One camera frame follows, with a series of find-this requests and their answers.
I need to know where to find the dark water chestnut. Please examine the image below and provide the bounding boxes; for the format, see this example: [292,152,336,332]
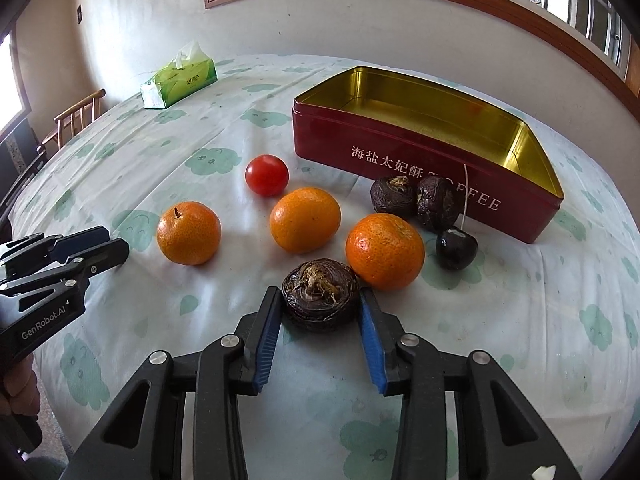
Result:
[370,176,418,220]
[416,176,465,233]
[281,258,362,333]

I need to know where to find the side window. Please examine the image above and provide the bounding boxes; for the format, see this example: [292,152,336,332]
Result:
[0,32,30,133]

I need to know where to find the wooden chair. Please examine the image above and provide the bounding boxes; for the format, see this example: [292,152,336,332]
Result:
[39,89,107,153]

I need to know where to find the dark cherry with stem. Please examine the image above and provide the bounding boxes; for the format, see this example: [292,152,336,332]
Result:
[435,162,479,272]

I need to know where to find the cloud print tablecloth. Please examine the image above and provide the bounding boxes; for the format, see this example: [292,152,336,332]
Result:
[10,54,640,480]

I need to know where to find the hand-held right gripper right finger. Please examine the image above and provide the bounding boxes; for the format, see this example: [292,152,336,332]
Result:
[359,286,583,480]

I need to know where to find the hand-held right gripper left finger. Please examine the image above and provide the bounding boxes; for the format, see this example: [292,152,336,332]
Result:
[60,286,285,480]

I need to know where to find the red tomato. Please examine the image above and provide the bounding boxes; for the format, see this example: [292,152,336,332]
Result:
[245,154,290,197]

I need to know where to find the person's left hand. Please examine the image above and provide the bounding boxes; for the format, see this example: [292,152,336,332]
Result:
[4,355,42,419]

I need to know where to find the green tissue box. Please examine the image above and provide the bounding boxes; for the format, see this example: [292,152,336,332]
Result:
[140,41,218,110]

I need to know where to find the orange mandarin with stem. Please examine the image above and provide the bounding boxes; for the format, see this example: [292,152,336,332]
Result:
[156,201,222,266]

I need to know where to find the dark chair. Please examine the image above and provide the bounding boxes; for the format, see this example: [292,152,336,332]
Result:
[0,115,48,221]

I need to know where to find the red and gold tin box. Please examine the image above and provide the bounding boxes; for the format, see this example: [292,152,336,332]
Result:
[292,66,565,245]

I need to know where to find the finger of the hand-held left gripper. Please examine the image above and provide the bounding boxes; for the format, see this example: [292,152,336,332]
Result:
[0,238,130,312]
[0,226,111,277]

